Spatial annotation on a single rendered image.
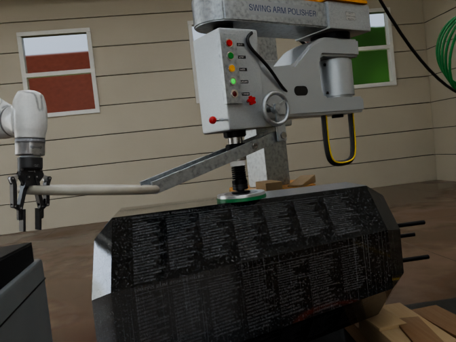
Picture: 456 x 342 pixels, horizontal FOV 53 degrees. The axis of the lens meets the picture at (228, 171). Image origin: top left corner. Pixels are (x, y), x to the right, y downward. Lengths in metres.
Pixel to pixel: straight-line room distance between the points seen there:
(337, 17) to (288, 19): 0.30
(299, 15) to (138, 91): 6.13
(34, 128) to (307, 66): 1.24
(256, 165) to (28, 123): 1.67
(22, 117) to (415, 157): 8.40
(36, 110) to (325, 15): 1.41
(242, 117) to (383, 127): 7.28
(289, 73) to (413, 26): 7.62
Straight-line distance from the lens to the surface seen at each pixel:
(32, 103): 1.55
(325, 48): 2.30
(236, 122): 1.88
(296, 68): 2.14
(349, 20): 2.42
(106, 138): 8.11
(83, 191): 1.47
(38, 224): 1.60
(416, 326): 2.18
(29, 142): 1.54
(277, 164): 2.86
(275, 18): 2.11
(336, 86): 2.36
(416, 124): 9.40
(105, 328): 1.81
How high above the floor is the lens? 1.06
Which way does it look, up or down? 3 degrees down
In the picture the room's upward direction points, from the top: 6 degrees counter-clockwise
